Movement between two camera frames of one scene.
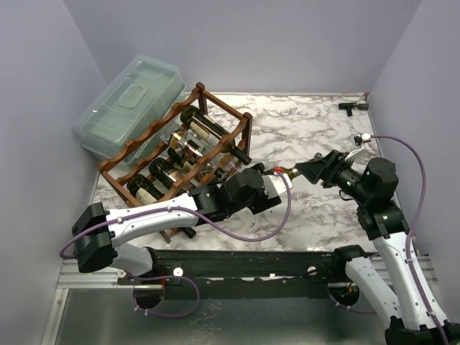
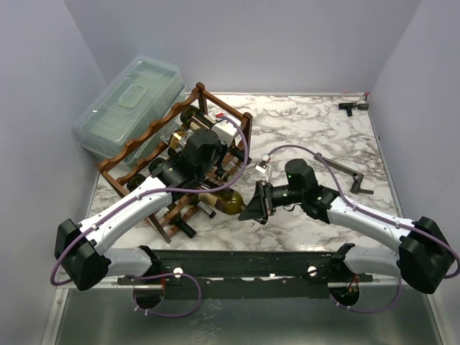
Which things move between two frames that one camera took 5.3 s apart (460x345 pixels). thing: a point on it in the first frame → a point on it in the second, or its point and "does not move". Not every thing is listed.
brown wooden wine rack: (177, 154) does not move
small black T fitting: (348, 107) does not move
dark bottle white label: (196, 119) does not move
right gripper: (331, 169) → (267, 200)
